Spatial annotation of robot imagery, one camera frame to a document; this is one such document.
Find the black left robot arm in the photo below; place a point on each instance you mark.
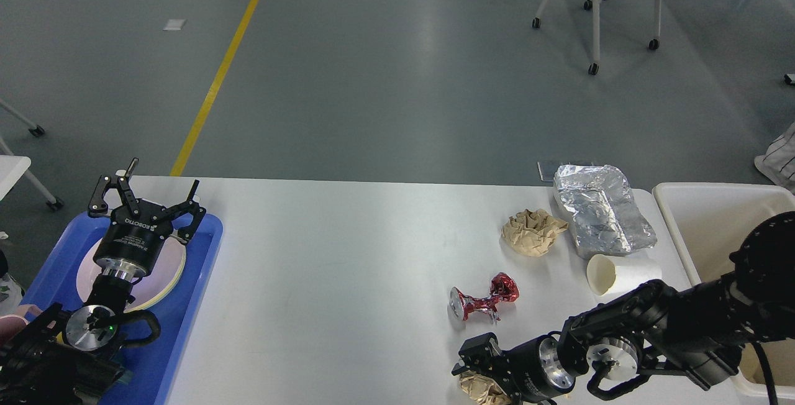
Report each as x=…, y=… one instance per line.
x=70, y=357

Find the pink ribbed mug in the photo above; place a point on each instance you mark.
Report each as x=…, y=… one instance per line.
x=14, y=323

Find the yellow plate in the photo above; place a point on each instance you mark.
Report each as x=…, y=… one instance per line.
x=154, y=288

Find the white plastic bin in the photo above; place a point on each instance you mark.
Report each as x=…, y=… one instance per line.
x=707, y=222

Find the brown paper front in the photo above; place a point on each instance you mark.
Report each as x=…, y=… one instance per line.
x=482, y=390

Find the pink plate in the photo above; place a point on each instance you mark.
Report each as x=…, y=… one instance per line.
x=88, y=269

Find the white side table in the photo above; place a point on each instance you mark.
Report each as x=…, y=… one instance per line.
x=22, y=168

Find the crushed red can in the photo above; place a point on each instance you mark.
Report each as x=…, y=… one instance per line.
x=502, y=289

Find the brown paper back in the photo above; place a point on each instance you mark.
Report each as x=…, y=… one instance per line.
x=532, y=233

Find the person in white tracksuit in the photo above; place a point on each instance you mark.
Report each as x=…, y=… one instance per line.
x=777, y=163

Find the foil sheet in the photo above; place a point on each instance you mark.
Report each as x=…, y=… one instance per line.
x=599, y=205

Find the white paper cup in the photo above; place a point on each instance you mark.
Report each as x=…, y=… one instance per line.
x=612, y=275

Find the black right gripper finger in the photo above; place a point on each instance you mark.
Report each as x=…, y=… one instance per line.
x=483, y=356

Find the blue plastic tray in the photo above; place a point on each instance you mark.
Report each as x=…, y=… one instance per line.
x=154, y=366

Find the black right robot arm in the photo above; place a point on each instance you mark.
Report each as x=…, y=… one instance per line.
x=653, y=330

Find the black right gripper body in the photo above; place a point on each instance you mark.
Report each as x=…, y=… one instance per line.
x=535, y=373

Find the brown paper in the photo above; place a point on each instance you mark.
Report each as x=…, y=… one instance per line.
x=532, y=233
x=482, y=390

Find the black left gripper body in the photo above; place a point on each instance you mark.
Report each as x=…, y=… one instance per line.
x=130, y=248

